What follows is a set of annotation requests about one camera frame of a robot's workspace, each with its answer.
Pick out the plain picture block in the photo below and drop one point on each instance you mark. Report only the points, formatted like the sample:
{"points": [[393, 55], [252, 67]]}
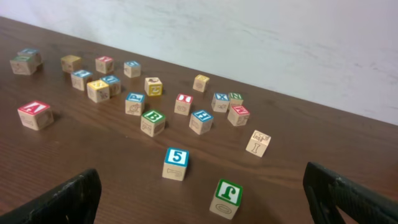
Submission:
{"points": [[153, 86], [258, 143]]}

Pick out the red A block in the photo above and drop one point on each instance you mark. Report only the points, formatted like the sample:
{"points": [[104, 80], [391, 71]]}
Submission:
{"points": [[36, 115]]}

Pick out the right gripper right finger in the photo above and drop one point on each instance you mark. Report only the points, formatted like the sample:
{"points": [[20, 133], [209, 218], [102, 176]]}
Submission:
{"points": [[328, 192]]}

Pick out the yellow block upper left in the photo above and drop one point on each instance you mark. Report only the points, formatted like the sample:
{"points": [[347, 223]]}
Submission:
{"points": [[71, 63]]}

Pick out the blue P block centre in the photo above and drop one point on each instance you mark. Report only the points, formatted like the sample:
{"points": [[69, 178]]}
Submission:
{"points": [[134, 104]]}

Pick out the blue C block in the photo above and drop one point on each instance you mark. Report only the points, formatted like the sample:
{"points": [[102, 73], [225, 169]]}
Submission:
{"points": [[132, 69]]}

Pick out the red Y block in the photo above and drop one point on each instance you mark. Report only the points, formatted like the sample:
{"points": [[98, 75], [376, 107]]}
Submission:
{"points": [[104, 64]]}

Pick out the blue 2 block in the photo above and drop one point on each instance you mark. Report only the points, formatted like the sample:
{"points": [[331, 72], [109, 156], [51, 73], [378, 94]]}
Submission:
{"points": [[80, 78]]}

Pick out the plain picture block right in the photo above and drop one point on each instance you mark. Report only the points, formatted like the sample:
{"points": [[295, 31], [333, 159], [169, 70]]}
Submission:
{"points": [[258, 143]]}

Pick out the blue p block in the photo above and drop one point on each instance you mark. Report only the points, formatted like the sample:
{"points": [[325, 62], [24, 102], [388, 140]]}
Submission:
{"points": [[134, 104], [34, 53]]}

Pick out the blue P block left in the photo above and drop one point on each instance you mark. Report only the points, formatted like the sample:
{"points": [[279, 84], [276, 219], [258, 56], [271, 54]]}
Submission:
{"points": [[34, 53]]}

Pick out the blue 5 block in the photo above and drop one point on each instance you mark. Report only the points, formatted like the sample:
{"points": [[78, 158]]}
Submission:
{"points": [[175, 164]]}

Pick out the red I block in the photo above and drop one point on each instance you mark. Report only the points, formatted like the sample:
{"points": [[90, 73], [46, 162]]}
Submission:
{"points": [[183, 104]]}

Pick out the yellow block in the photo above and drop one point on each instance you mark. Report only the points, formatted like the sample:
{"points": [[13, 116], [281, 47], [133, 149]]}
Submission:
{"points": [[71, 63], [98, 91], [200, 83]]}

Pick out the yellow block top right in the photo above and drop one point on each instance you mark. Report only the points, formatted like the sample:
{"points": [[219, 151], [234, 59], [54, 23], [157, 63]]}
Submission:
{"points": [[200, 83]]}

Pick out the yellow block centre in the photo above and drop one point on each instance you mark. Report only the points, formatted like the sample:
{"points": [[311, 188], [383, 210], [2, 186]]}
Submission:
{"points": [[98, 91]]}

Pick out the green N block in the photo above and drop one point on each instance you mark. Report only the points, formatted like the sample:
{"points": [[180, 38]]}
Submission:
{"points": [[235, 99]]}

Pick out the green B block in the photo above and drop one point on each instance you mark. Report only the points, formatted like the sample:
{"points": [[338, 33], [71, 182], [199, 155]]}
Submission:
{"points": [[152, 122]]}

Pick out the green V block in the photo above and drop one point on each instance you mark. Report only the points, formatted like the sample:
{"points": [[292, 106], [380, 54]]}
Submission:
{"points": [[23, 65]]}

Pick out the plain picture block centre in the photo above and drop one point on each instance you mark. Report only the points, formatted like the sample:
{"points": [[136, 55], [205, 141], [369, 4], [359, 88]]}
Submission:
{"points": [[153, 86]]}

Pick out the blue H block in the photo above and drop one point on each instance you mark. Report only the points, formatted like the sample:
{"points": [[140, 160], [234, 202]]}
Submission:
{"points": [[201, 121]]}

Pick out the blue D block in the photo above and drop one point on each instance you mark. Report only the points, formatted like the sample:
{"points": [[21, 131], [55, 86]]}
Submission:
{"points": [[114, 84]]}

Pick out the blue X block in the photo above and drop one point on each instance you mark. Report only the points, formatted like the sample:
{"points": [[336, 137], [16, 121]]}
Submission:
{"points": [[220, 102]]}

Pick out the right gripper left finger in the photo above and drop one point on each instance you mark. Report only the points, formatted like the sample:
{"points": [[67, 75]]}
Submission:
{"points": [[74, 201]]}

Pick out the green J block right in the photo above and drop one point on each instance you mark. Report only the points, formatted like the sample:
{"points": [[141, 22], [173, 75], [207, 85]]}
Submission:
{"points": [[226, 199]]}

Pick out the red M block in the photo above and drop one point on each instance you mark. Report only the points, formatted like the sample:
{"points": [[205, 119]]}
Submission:
{"points": [[238, 115]]}

